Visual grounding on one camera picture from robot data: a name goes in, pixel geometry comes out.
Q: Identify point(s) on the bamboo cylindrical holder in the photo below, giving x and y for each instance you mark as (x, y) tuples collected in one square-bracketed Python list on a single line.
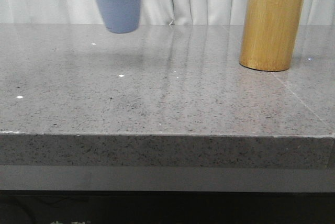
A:
[(269, 34)]

